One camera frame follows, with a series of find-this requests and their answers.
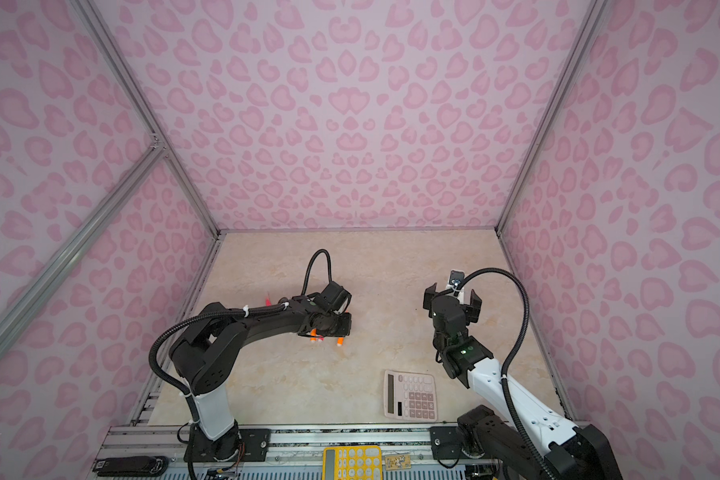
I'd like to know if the aluminium frame strut left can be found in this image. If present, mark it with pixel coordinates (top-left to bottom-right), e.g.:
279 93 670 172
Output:
0 141 165 361

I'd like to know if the left black corrugated cable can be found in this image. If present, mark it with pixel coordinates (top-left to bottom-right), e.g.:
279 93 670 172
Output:
301 248 334 296

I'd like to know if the black device on rail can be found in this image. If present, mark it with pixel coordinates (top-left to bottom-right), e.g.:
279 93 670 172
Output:
92 455 170 478

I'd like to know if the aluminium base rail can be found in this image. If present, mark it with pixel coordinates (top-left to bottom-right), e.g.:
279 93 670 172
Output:
91 422 525 479

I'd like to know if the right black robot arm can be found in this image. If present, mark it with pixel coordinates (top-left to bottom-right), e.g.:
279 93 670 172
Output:
423 285 623 479

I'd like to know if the small brown circuit board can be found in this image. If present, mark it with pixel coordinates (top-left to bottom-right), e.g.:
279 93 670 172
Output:
384 454 412 472

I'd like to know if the yellow calculator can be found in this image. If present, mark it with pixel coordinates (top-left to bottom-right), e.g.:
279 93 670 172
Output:
322 445 383 480

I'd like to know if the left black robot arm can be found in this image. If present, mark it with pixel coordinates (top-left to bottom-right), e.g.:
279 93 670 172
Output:
148 281 352 465

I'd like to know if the pink desk calculator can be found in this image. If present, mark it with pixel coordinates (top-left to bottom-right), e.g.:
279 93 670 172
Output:
382 370 438 423

